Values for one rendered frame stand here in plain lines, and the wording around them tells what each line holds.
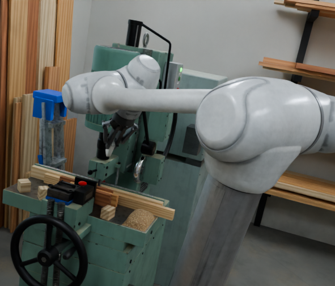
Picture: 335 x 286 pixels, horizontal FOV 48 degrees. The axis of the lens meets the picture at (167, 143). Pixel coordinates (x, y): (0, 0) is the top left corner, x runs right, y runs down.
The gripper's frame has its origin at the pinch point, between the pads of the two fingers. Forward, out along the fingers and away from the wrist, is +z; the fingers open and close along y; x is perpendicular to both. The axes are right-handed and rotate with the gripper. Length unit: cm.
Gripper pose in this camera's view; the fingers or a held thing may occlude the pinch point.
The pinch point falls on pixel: (110, 147)
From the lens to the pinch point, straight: 138.2
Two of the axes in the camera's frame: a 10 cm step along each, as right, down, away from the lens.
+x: -2.2, -8.0, 5.6
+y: 9.0, 0.5, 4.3
